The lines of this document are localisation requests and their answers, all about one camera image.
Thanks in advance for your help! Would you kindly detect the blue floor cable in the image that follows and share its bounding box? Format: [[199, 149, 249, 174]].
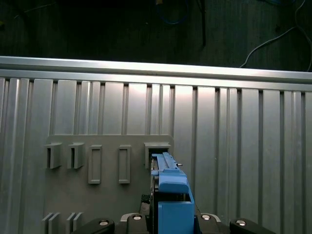
[[155, 0, 189, 25]]

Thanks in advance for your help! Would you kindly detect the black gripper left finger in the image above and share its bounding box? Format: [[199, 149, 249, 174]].
[[70, 194, 152, 234]]

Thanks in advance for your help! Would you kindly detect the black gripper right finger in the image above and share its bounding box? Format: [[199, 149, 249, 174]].
[[194, 213, 276, 234]]

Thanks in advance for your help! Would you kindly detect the hard disk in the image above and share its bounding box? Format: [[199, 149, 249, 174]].
[[149, 152, 196, 234]]

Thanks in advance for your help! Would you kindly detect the grey parts rack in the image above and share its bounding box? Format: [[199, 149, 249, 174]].
[[41, 135, 175, 234]]

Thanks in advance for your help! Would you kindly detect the white floor cable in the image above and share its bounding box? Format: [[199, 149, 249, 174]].
[[239, 0, 312, 69]]

